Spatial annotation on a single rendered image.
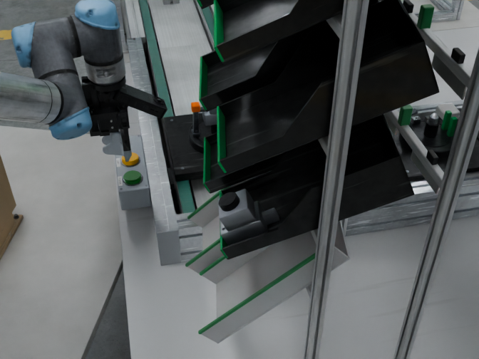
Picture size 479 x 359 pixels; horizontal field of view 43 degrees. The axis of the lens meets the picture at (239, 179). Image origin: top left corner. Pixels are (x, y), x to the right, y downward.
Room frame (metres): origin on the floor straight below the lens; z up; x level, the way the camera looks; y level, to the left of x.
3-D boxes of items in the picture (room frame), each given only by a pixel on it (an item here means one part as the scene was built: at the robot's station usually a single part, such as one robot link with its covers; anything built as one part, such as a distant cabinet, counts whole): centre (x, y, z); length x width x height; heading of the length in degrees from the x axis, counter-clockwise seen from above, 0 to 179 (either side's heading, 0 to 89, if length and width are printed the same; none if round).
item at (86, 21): (1.06, 0.27, 1.33); 0.09 x 0.08 x 0.11; 114
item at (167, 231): (1.33, 0.24, 0.91); 0.89 x 0.06 x 0.11; 12
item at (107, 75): (1.06, 0.26, 1.25); 0.08 x 0.08 x 0.05
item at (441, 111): (1.20, -0.46, 1.01); 0.24 x 0.24 x 0.13; 12
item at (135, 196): (1.13, 0.26, 0.93); 0.21 x 0.07 x 0.06; 12
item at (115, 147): (1.04, 0.26, 1.06); 0.06 x 0.03 x 0.09; 102
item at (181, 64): (1.39, 0.07, 0.91); 0.84 x 0.28 x 0.10; 12
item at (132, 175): (1.07, 0.24, 0.96); 0.04 x 0.04 x 0.02
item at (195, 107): (1.20, 0.10, 1.04); 0.04 x 0.02 x 0.08; 102
